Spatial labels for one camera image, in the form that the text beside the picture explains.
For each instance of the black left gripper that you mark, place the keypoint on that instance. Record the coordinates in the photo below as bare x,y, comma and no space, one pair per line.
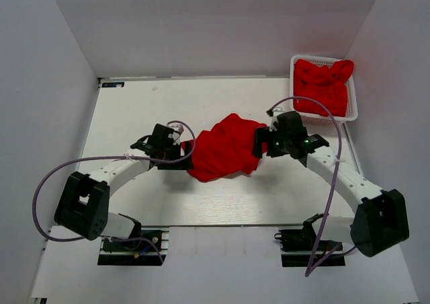
185,155

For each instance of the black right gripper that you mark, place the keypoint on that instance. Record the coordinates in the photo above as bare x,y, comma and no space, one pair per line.
259,142

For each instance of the red t-shirt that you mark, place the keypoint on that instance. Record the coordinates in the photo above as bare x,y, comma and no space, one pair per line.
225,150

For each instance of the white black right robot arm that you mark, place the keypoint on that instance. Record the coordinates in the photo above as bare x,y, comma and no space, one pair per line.
380,218

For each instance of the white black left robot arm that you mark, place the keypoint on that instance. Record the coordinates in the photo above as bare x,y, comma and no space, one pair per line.
84,206

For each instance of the red t-shirts in basket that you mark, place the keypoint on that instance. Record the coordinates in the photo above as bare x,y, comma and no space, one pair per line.
323,88

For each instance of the white plastic basket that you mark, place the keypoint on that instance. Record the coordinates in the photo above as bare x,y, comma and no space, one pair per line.
352,112

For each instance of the blue label sticker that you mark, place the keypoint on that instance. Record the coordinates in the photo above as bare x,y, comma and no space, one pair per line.
112,84

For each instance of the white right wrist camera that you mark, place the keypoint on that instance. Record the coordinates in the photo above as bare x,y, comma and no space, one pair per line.
274,124

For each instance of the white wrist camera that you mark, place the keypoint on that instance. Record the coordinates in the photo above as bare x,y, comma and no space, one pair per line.
274,124
177,129

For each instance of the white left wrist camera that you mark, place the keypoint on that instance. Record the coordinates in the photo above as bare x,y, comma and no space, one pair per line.
177,129

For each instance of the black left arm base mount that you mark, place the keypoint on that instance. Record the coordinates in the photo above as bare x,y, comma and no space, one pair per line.
136,253

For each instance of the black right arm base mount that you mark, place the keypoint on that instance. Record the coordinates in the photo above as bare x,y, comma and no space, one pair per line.
296,246

